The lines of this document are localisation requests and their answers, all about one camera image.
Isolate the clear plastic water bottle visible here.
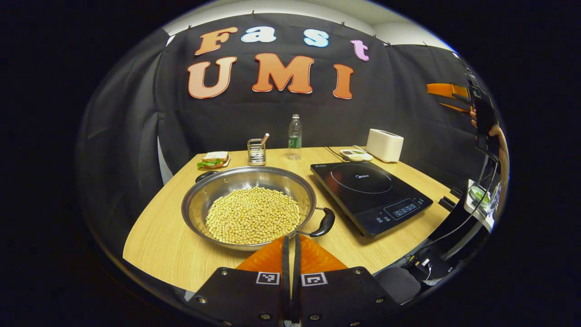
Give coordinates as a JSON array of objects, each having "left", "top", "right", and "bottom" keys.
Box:
[{"left": 288, "top": 114, "right": 303, "bottom": 161}]

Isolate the white divided dish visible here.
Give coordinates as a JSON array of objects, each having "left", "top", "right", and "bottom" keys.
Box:
[{"left": 340, "top": 149, "right": 374, "bottom": 162}]

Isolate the steel pot with black handles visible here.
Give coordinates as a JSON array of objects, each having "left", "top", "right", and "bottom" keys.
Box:
[{"left": 181, "top": 166, "right": 336, "bottom": 252}]

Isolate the grey round stool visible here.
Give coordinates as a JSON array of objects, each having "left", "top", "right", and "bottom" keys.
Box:
[{"left": 374, "top": 267, "right": 422, "bottom": 304}]

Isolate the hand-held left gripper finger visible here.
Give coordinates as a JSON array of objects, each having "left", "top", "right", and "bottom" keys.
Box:
[
  {"left": 290, "top": 234, "right": 401, "bottom": 327},
  {"left": 184, "top": 234, "right": 291, "bottom": 327}
]

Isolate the black induction cooktop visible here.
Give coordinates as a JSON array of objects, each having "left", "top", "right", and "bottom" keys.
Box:
[{"left": 310, "top": 160, "right": 434, "bottom": 240}]

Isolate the white side shelf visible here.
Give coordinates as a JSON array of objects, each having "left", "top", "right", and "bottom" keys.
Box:
[{"left": 463, "top": 179, "right": 501, "bottom": 233}]

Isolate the white toaster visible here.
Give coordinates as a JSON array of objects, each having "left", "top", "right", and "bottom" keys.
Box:
[{"left": 365, "top": 129, "right": 404, "bottom": 164}]

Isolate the steel wire utensil holder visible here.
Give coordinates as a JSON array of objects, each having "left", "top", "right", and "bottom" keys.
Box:
[{"left": 247, "top": 138, "right": 267, "bottom": 166}]

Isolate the black power cable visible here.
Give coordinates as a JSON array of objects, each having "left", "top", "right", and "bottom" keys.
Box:
[{"left": 323, "top": 145, "right": 350, "bottom": 163}]

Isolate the sandwich with lettuce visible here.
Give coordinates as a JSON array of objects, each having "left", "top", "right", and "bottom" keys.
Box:
[{"left": 197, "top": 151, "right": 231, "bottom": 170}]

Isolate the pile of soybeans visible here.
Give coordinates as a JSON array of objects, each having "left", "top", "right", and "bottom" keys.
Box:
[{"left": 205, "top": 186, "right": 301, "bottom": 246}]

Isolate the small bowl with green contents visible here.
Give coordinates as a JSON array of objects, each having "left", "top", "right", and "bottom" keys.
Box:
[{"left": 470, "top": 185, "right": 491, "bottom": 206}]

